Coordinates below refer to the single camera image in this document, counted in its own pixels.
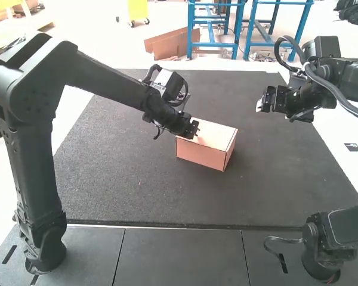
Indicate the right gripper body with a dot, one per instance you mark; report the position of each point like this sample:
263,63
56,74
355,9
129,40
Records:
276,99

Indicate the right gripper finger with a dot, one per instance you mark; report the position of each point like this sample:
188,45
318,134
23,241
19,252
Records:
259,107

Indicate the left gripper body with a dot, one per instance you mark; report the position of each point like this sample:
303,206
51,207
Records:
188,126

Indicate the cardboard box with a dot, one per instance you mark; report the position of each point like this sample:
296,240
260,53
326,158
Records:
209,149

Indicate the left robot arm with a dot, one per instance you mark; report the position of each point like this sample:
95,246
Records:
32,89

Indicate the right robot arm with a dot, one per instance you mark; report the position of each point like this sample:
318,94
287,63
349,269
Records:
352,77

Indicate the black mat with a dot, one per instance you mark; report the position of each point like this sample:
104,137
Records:
137,167

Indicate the brown cardboard sheet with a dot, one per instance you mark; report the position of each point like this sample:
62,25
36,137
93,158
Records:
170,43

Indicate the black label tag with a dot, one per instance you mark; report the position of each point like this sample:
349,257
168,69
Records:
352,147

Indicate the black bags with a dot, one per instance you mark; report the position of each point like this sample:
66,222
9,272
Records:
356,13

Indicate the yellow wheeled cart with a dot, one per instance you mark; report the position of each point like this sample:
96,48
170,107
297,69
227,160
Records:
138,10

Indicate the dark base panel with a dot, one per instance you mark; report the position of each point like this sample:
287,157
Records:
182,259
86,256
274,268

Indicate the wooden pallet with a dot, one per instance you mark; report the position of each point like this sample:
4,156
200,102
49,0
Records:
6,18

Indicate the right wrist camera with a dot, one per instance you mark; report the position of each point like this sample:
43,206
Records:
298,81

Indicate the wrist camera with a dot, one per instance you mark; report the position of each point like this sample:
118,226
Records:
298,81
170,82

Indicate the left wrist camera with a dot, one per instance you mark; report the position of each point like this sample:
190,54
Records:
170,82

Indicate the blue frame workbench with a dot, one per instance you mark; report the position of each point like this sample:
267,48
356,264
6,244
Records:
197,44
258,38

